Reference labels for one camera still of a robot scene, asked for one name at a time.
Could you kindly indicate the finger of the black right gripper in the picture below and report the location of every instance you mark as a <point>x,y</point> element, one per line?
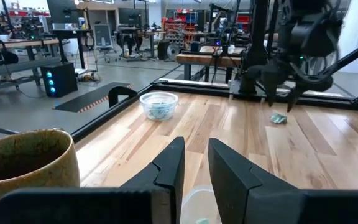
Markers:
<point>292,99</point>
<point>271,93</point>

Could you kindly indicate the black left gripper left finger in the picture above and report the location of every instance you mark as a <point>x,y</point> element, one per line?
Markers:
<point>89,205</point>

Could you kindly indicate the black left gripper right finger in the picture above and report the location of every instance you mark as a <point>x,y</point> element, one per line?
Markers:
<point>275,205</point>

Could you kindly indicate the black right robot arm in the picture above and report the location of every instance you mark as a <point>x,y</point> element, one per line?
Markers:
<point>309,37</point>

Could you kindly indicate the olive and teal ceramic mug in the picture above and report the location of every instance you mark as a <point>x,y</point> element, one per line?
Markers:
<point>26,174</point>

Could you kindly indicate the thick wooden bench table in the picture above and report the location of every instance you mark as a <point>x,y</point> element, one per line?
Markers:
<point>208,59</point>

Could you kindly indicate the clear square plastic tub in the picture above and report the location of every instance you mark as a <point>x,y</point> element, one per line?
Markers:
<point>197,202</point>

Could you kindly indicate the black floor mat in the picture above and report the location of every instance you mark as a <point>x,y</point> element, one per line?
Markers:
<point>92,98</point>

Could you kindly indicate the red parts shelving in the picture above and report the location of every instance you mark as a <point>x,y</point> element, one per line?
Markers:
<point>182,26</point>

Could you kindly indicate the clear round plastic bowl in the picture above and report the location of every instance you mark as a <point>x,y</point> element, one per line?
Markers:
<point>158,102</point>

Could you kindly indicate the black curved chair back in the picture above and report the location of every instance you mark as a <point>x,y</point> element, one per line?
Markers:
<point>121,91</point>

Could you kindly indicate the black computer tower blue lights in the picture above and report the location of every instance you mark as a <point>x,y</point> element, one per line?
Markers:
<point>59,79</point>

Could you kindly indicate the small black monitor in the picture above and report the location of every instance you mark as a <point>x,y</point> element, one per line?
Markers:
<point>130,16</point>

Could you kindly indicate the black standing desk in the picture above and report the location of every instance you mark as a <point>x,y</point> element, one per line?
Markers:
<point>71,40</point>

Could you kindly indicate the grey mesh office chair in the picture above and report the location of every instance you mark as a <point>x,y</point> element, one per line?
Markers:
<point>103,37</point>

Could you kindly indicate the wooden top workbench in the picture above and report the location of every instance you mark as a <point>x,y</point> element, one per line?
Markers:
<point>20,43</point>

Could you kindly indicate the large black monitor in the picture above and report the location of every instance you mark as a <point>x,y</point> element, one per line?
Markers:
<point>62,11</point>

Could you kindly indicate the black table frame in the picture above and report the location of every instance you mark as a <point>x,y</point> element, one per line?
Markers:
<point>197,88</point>

